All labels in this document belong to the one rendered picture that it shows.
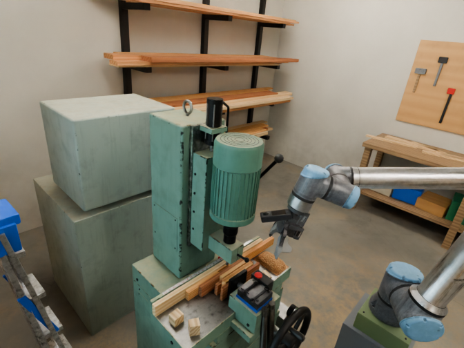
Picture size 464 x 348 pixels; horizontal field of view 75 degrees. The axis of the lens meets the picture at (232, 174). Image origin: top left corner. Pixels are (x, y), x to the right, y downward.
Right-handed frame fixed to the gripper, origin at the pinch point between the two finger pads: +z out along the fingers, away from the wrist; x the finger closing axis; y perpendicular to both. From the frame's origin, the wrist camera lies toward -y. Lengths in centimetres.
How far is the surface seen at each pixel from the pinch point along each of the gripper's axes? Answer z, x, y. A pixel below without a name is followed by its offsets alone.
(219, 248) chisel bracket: 8.9, 2.5, -18.3
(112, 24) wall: -44, 212, -141
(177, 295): 23.8, -12.5, -29.7
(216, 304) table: 23.3, -12.5, -14.4
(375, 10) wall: -165, 300, 115
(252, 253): 14.6, 14.1, -0.3
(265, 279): 7.8, -10.4, -0.5
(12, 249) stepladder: 31, -3, -92
